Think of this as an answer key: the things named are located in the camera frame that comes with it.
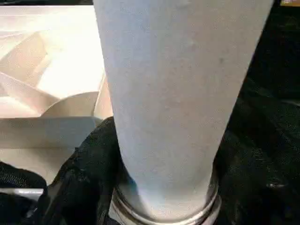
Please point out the white plastic table leg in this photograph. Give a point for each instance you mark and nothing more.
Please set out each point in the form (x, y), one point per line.
(175, 82)

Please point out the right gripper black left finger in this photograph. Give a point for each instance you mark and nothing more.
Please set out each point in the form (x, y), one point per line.
(89, 178)

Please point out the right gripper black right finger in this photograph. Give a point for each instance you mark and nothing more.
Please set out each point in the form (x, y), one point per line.
(255, 182)

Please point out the white plastic table top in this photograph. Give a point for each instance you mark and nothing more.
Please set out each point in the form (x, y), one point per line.
(35, 58)

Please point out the black mat cloth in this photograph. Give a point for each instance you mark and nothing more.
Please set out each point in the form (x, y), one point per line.
(269, 93)

